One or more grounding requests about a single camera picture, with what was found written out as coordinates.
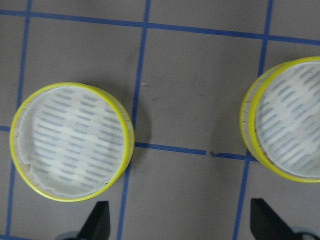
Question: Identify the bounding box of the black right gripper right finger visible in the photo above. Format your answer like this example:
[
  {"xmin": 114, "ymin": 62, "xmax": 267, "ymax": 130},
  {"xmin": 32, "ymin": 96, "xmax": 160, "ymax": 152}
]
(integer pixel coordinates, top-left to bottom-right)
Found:
[{"xmin": 250, "ymin": 198, "xmax": 303, "ymax": 240}]

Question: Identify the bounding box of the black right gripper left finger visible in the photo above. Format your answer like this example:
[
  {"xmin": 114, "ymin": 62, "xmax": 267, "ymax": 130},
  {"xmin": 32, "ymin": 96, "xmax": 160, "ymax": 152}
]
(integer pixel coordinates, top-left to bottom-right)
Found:
[{"xmin": 77, "ymin": 201, "xmax": 110, "ymax": 240}]

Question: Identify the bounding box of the yellow bamboo steamer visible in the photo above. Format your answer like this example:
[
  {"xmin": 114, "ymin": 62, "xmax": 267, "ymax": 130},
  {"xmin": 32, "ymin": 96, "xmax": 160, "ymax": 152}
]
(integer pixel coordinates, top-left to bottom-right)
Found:
[
  {"xmin": 9, "ymin": 82, "xmax": 135, "ymax": 202},
  {"xmin": 239, "ymin": 56, "xmax": 320, "ymax": 183}
]

